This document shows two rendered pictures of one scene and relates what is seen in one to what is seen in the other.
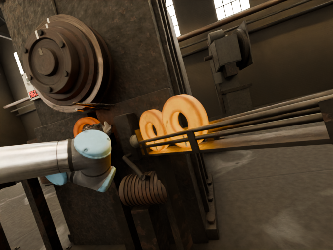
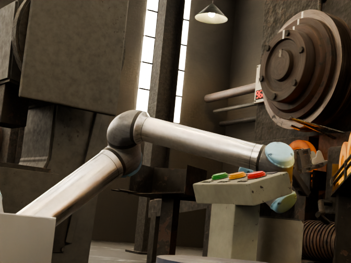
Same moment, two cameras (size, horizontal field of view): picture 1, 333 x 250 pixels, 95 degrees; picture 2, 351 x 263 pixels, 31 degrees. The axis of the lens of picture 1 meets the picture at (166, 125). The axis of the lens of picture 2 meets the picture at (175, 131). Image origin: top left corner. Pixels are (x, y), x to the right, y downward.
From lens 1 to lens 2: 1.58 m
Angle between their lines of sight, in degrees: 48
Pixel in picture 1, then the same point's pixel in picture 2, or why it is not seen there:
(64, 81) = (290, 90)
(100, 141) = (284, 153)
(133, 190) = (306, 231)
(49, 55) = (286, 59)
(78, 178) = not seen: hidden behind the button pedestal
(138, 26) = not seen: outside the picture
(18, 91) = (244, 62)
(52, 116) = (270, 132)
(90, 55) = (328, 63)
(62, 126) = not seen: hidden behind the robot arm
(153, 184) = (327, 230)
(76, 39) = (318, 44)
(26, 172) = (231, 156)
